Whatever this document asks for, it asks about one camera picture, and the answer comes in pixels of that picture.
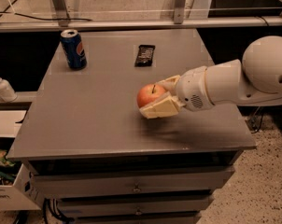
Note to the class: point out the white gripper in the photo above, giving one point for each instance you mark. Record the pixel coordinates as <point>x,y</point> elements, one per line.
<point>192,89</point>

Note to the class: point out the red apple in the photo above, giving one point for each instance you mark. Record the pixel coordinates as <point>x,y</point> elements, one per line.
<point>149,93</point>

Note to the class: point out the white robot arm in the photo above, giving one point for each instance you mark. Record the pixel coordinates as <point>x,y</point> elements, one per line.
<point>254,80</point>

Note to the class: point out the blue pepsi can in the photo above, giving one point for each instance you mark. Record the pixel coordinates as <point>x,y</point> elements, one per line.
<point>73,49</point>

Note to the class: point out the black snack bar wrapper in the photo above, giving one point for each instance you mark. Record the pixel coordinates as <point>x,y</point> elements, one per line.
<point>144,55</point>

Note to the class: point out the grey drawer cabinet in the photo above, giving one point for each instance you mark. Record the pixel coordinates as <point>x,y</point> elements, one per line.
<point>89,148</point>

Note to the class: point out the white pump bottle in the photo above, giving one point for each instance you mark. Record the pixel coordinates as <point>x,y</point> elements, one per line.
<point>7,93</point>

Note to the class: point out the white cardboard box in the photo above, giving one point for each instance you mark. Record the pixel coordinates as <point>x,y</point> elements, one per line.
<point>21,195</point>

